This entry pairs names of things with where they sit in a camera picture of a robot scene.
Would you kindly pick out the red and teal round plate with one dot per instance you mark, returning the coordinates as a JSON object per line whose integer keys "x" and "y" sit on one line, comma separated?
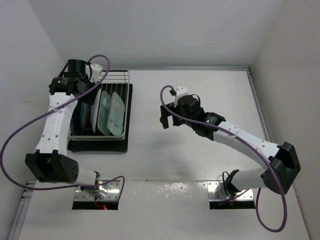
{"x": 94, "y": 111}

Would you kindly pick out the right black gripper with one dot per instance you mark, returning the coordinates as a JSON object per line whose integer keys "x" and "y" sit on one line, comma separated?
{"x": 164, "y": 119}

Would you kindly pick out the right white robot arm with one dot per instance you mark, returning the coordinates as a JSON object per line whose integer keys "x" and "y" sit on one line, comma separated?
{"x": 278, "y": 163}

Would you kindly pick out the dark blue leaf-shaped dish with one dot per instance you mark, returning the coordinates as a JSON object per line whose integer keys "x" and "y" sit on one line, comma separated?
{"x": 83, "y": 116}

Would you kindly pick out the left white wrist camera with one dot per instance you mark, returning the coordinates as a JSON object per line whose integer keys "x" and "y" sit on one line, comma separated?
{"x": 94, "y": 72}

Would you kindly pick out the metal wire dish rack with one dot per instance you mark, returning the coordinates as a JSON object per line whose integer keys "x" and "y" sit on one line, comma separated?
{"x": 116, "y": 81}

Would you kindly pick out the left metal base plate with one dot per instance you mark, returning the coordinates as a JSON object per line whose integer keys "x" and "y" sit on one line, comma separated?
{"x": 105, "y": 193}

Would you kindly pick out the metal base plate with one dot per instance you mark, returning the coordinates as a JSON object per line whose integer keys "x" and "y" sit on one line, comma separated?
{"x": 105, "y": 193}
{"x": 216, "y": 193}

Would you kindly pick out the round dark teal plate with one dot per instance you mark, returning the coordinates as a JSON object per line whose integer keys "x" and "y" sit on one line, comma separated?
{"x": 75, "y": 126}

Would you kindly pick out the black drip tray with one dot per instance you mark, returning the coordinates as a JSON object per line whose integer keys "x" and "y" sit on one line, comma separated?
{"x": 120, "y": 146}

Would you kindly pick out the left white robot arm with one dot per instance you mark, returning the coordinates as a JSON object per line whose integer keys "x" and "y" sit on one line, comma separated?
{"x": 49, "y": 163}

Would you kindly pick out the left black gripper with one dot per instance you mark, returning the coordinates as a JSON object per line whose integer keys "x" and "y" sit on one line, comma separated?
{"x": 89, "y": 98}

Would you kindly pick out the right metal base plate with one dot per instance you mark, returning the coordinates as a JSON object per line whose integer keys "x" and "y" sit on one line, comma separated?
{"x": 216, "y": 193}

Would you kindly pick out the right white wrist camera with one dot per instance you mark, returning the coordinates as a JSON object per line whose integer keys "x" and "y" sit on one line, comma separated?
{"x": 178, "y": 92}

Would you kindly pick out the aluminium frame rail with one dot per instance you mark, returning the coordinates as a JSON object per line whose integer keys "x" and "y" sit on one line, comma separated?
{"x": 259, "y": 105}

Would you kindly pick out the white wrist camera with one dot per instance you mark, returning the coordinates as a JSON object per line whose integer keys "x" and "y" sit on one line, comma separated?
{"x": 178, "y": 92}
{"x": 94, "y": 72}

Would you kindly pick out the light teal divided rectangular plate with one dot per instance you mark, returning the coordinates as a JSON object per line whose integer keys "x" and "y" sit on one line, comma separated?
{"x": 103, "y": 113}

